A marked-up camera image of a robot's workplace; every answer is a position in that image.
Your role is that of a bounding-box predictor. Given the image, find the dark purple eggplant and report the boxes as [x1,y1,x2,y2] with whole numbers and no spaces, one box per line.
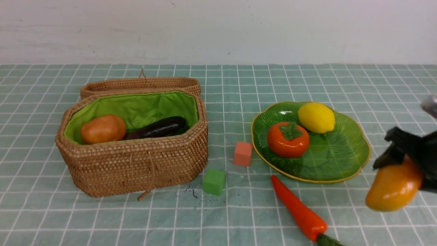
[124,116,187,140]

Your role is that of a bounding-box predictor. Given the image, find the brown potato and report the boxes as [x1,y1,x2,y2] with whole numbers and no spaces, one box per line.
[81,114,127,144]

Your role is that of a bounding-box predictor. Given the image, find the yellow lemon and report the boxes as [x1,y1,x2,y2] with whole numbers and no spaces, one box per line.
[297,102,336,134]

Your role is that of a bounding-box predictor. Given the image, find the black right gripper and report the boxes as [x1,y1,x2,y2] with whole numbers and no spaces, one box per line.
[372,126,437,193]

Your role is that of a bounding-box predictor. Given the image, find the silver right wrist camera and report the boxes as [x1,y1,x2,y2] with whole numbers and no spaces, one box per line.
[420,94,437,119]

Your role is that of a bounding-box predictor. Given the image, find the orange foam cube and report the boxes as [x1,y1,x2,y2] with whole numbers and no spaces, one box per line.
[234,141,253,167]

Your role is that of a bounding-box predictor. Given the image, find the orange carrot green top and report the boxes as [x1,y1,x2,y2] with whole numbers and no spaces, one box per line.
[271,175,343,246]

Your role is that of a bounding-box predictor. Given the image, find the woven wicker basket lid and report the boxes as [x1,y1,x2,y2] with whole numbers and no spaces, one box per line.
[80,69,201,99]

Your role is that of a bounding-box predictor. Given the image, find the orange persimmon green calyx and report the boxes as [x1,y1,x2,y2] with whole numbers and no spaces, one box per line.
[267,122,310,159]

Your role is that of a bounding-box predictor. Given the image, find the green foam cube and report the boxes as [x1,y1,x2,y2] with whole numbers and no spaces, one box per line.
[202,168,226,196]

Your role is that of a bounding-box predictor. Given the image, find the green checkered tablecloth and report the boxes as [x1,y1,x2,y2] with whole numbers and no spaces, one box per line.
[0,64,436,246]

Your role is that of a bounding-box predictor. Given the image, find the yellow orange mango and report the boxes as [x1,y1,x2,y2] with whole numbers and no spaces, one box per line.
[365,155,424,212]

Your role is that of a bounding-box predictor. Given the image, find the woven wicker basket green lining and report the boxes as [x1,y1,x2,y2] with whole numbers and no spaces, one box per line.
[55,90,209,198]

